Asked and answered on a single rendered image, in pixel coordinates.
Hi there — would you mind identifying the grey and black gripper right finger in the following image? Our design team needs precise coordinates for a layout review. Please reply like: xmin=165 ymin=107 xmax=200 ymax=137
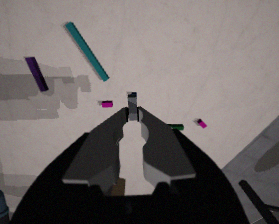
xmin=137 ymin=106 xmax=250 ymax=224

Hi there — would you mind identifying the purple rod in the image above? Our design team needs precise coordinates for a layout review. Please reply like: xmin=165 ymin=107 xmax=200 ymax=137
xmin=25 ymin=57 xmax=49 ymax=92

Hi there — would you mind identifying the turquoise rod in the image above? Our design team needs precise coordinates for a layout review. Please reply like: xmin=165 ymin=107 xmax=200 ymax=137
xmin=65 ymin=22 xmax=109 ymax=82

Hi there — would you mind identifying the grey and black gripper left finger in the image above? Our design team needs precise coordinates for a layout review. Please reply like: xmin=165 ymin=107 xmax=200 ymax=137
xmin=9 ymin=107 xmax=129 ymax=224

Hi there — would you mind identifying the magenta rod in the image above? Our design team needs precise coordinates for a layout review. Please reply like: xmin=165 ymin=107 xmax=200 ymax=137
xmin=197 ymin=119 xmax=206 ymax=128
xmin=102 ymin=101 xmax=113 ymax=108

